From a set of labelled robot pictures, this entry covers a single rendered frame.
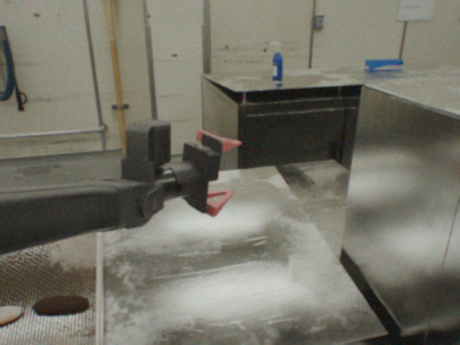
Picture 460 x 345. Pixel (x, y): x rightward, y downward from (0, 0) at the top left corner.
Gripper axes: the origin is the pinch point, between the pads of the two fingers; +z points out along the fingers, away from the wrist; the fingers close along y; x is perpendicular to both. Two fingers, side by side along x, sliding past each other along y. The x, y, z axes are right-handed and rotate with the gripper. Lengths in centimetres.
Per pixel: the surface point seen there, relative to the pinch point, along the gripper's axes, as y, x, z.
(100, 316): 28.3, -7.8, -21.3
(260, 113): 22, -95, 118
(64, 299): 27.6, -15.0, -24.7
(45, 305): 28.1, -16.0, -27.7
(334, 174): 27, -27, 88
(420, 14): -51, -155, 430
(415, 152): -8.8, 24.8, 15.4
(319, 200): 29, -17, 64
